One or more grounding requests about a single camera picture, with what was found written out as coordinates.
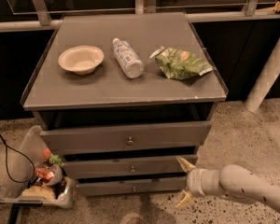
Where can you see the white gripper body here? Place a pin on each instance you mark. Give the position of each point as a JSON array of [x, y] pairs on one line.
[[193, 181]]

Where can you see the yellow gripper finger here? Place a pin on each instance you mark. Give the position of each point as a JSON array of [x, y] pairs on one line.
[[185, 197], [185, 165]]

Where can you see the grey bottom drawer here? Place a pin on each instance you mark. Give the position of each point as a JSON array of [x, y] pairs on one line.
[[151, 185]]

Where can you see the grey drawer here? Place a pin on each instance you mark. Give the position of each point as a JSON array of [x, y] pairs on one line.
[[126, 137], [151, 185], [122, 167]]

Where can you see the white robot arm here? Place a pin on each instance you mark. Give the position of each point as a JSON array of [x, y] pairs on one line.
[[232, 183]]

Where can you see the grey middle drawer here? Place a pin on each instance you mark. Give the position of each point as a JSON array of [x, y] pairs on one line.
[[122, 167]]

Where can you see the grey drawer cabinet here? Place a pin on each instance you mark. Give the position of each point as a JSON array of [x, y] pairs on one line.
[[106, 97]]

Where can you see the grey top drawer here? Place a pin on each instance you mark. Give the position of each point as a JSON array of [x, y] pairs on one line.
[[126, 137]]

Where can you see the green chip bag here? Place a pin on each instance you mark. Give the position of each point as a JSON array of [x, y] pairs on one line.
[[180, 64]]

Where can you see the clear plastic water bottle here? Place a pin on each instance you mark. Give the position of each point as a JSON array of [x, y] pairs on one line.
[[128, 60]]

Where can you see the green orange toy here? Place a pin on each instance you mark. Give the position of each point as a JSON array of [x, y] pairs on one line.
[[51, 158]]

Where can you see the beige bread item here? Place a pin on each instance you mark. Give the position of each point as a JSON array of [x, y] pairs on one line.
[[40, 191]]

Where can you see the red can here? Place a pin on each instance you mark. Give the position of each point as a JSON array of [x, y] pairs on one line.
[[44, 173]]

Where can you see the white diagonal pole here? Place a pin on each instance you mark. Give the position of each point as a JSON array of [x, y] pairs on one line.
[[268, 75]]

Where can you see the beige paper bowl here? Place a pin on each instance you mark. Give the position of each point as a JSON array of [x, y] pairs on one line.
[[81, 60]]

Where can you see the clear plastic bin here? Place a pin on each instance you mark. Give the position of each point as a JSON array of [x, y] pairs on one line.
[[21, 174]]

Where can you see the grey metal railing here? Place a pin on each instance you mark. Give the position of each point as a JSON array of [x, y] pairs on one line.
[[29, 15]]

